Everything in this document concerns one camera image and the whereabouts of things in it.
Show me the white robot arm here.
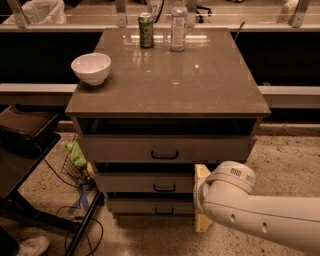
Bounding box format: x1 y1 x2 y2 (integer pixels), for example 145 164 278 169
193 161 320 256

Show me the grey drawer cabinet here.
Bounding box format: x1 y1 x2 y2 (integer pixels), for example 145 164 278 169
65 27 272 219

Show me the green bag in basket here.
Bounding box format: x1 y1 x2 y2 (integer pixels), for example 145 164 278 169
65 141 87 168

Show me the white sneaker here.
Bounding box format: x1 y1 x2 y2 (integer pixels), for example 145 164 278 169
17 236 50 256

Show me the white ceramic bowl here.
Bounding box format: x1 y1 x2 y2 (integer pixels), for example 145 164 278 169
71 53 111 86

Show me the black cart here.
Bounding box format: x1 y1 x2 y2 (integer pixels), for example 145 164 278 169
0 133 103 256

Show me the green soda can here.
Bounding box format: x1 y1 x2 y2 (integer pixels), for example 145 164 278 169
138 12 154 48

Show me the clear plastic water bottle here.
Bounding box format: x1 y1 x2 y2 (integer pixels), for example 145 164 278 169
170 0 188 51

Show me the white plastic bag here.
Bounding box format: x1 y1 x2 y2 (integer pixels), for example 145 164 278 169
2 0 67 25

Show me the wire basket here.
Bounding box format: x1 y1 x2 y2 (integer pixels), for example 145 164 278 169
62 135 93 184

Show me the black floor cable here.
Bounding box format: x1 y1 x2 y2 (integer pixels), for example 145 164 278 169
43 158 104 256

